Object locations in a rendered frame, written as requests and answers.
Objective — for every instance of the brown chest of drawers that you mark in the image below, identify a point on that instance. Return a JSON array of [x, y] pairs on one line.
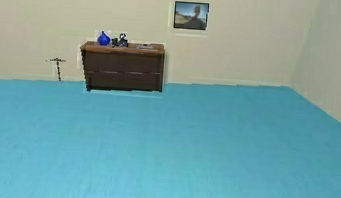
[[124, 67]]

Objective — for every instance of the grey flat object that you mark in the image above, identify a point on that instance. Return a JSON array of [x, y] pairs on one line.
[[144, 47]]

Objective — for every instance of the black small figurine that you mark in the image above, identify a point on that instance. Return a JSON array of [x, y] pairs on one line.
[[120, 41]]

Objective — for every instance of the blue round vase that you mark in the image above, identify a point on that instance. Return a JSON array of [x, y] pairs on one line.
[[103, 38]]

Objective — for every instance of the thin dark floor stand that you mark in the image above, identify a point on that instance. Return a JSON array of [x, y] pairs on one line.
[[58, 68]]

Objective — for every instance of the dark framed wall picture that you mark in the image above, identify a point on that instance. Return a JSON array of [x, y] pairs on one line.
[[191, 15]]

